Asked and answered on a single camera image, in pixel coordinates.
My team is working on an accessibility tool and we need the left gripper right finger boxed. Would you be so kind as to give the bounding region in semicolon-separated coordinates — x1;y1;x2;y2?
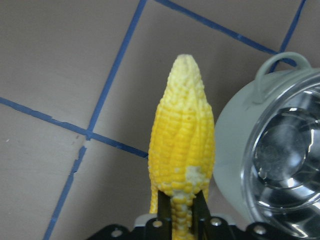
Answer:
191;190;211;240

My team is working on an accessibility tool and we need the pale green cooking pot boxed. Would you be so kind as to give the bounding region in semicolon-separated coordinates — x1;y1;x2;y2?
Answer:
213;52;320;225

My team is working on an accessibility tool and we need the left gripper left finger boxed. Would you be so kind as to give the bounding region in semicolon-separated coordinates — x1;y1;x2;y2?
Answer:
156;191;172;240

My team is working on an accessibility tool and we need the yellow corn cob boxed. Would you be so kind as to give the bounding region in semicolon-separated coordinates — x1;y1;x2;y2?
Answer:
148;54;215;240

